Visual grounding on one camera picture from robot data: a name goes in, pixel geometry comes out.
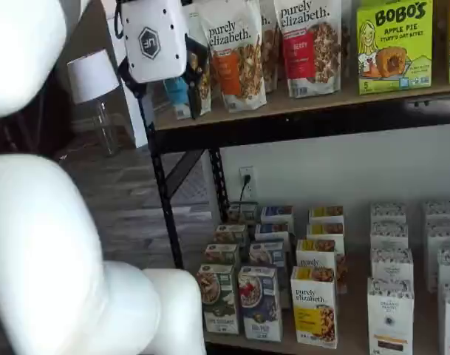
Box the blue label granola bag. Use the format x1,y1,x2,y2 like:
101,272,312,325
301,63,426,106
163,0,212,121

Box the black metal shelf frame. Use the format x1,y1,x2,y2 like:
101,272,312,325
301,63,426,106
137,88,450,271

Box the black plug with cable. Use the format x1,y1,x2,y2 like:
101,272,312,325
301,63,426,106
239,172,252,208

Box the yellow purely elizabeth box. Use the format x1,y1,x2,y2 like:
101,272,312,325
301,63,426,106
306,222,346,242
295,238,347,295
290,266,338,351
308,205,345,225

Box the green apple cinnamon oatmeal box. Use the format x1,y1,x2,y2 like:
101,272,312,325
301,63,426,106
214,223,248,247
204,243,241,267
227,201,259,226
196,263,241,336

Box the dark brown armchair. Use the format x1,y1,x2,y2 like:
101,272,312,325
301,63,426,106
0,62,78,159

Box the white wall outlet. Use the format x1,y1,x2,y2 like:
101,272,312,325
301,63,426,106
239,166,256,203

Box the green Bobo's apple pie box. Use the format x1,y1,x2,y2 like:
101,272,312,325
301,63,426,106
355,0,434,95

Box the wooden shelf board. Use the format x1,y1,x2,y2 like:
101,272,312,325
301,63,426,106
154,81,450,131

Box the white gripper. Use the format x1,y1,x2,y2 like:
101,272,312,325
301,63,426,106
117,0,210,98

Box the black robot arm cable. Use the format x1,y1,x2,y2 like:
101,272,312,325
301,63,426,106
112,2,125,39

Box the white shade table lamp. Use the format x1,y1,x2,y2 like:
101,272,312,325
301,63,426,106
66,49,120,156

